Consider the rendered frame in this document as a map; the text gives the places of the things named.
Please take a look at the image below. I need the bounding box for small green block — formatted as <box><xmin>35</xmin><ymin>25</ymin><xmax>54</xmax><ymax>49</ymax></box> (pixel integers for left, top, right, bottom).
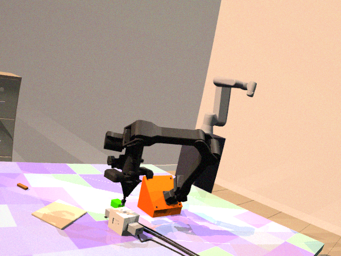
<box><xmin>110</xmin><ymin>199</ymin><xmax>125</xmax><ymax>208</ymax></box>

